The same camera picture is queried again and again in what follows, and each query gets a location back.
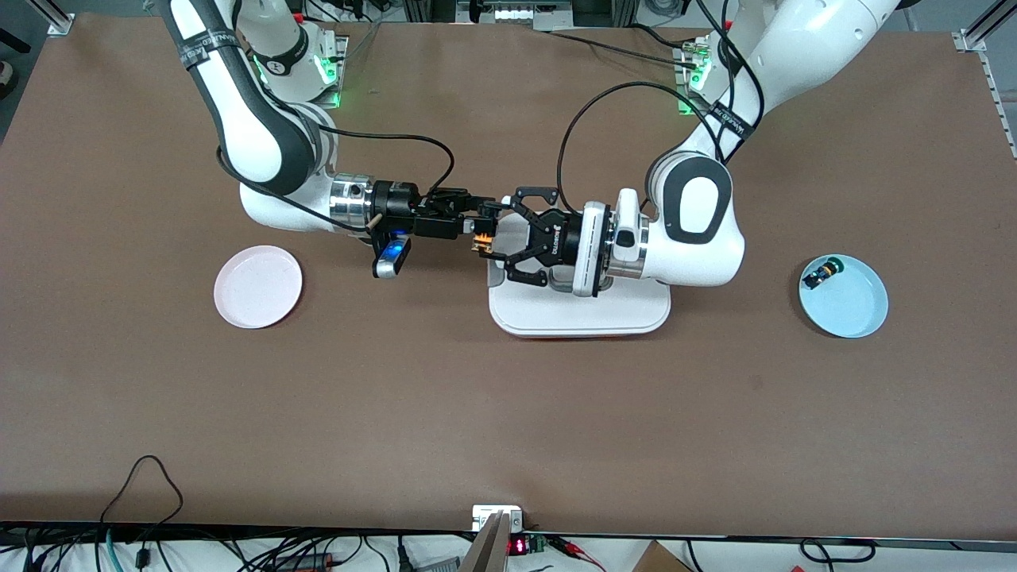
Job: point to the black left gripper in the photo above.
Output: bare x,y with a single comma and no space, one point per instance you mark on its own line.
555,237

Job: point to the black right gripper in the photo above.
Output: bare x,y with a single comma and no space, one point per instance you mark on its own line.
395,206

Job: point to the orange push-button switch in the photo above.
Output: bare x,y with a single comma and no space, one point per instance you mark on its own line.
483,245

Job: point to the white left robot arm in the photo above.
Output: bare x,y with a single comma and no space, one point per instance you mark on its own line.
699,206

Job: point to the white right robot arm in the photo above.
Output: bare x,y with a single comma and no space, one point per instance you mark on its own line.
246,119

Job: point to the pink round plate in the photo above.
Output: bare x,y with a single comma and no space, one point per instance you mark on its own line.
258,287

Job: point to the small white electronic box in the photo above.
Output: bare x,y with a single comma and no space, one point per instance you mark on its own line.
485,516

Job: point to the red digit display module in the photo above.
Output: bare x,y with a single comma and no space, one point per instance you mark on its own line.
518,546

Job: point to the grey metal bar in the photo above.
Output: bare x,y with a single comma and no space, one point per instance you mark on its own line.
489,552

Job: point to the light blue round plate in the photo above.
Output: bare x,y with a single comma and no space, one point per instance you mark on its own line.
854,302

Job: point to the brown cardboard piece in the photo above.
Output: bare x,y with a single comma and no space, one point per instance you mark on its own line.
658,560

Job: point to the black power adapter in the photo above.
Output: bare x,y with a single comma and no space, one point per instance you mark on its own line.
306,562

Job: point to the metal rack frame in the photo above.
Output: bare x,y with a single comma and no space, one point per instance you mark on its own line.
516,14

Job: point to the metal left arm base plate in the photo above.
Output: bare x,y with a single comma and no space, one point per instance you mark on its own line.
682,71

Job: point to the green push-button switch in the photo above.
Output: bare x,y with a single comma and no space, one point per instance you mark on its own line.
822,273

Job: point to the aluminium corner rail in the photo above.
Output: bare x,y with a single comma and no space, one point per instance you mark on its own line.
973,38
59,22

